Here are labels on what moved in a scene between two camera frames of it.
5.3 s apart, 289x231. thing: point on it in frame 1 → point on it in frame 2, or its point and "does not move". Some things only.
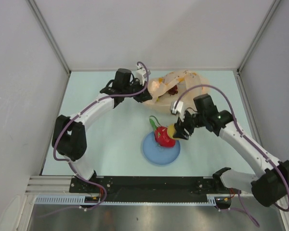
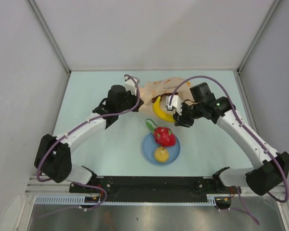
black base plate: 149,189 does not move
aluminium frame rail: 49,185 does not move
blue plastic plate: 158,155 does not move
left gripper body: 136,87 → 130,101
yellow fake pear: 171,131 → 161,154
